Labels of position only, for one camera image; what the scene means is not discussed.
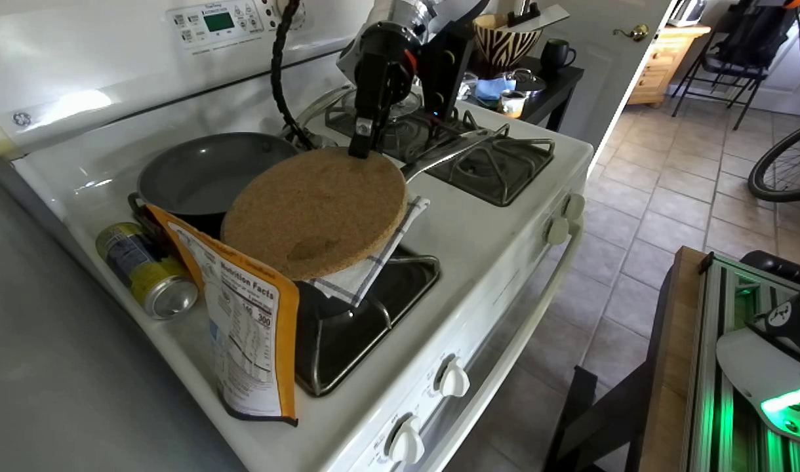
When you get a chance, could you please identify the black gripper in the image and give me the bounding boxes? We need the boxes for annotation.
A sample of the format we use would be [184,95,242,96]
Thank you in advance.
[339,21,419,158]

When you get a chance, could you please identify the round brown cork mat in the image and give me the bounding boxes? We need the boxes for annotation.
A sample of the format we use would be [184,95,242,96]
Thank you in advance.
[220,147,407,280]

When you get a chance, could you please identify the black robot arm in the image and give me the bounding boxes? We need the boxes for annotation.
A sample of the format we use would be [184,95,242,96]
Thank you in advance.
[339,0,488,158]

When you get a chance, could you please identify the grey frying pan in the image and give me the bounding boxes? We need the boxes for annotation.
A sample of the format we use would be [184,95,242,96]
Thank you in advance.
[128,130,296,225]

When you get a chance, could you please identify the rear right burner grate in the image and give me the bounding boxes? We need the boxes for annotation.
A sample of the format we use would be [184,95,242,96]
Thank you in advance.
[298,86,483,163]

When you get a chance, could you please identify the burner grate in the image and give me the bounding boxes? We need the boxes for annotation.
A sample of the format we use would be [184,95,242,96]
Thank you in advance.
[298,86,483,163]
[296,197,441,395]
[425,130,554,206]

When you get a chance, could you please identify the blue cloth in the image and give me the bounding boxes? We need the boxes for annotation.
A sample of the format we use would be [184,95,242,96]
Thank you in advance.
[466,75,517,105]

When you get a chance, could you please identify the front right burner grate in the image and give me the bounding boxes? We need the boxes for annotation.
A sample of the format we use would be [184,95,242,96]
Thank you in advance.
[425,130,554,206]

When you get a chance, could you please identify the zebra pattern bowl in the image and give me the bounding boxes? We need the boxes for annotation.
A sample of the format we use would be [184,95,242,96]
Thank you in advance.
[473,16,540,67]

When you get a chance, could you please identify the black side table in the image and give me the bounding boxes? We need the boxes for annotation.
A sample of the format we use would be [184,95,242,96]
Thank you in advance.
[461,58,583,130]

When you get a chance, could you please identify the front left burner grate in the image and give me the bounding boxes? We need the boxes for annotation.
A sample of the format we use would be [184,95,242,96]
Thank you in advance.
[296,197,441,395]

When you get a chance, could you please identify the black mug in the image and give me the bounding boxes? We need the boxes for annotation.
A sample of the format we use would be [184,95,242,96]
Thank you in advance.
[540,40,578,73]

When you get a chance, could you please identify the orange and white food bag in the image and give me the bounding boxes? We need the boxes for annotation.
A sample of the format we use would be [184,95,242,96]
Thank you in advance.
[149,204,298,424]

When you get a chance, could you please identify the white stove knob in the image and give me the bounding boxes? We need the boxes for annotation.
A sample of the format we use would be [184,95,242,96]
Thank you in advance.
[382,414,425,465]
[545,218,570,243]
[562,191,584,221]
[432,356,470,399]

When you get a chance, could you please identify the white gas stove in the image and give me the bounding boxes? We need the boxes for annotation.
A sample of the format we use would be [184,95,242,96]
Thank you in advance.
[0,0,592,472]

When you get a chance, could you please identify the yellow and blue can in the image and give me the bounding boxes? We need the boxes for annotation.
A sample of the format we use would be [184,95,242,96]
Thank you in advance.
[95,222,199,319]

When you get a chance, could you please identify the brass door knob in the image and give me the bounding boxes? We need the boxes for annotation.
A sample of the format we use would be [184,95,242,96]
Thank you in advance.
[613,23,650,41]

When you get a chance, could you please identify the wooden cabinet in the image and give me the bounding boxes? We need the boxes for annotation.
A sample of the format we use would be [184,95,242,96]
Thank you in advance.
[630,25,707,105]

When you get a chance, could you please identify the bicycle wheel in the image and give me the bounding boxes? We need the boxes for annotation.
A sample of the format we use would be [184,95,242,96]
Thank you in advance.
[748,128,800,202]

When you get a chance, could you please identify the black folding chair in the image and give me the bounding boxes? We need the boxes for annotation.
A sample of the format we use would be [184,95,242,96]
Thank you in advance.
[671,0,800,128]

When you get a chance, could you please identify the wooden table edge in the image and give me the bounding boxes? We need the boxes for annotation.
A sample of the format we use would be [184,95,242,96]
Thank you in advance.
[637,246,705,472]

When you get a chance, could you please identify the white and black device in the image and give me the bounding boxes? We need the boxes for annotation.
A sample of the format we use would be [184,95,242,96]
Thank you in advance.
[717,294,800,442]

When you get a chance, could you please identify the black corrugated cable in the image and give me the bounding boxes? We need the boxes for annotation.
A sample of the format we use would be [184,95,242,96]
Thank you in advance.
[267,0,319,151]

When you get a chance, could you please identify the white oven door handle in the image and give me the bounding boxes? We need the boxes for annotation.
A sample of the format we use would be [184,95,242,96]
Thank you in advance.
[416,222,583,470]

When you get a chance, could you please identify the aluminium rail with green light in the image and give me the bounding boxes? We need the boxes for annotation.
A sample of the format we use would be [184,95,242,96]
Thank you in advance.
[686,252,800,472]

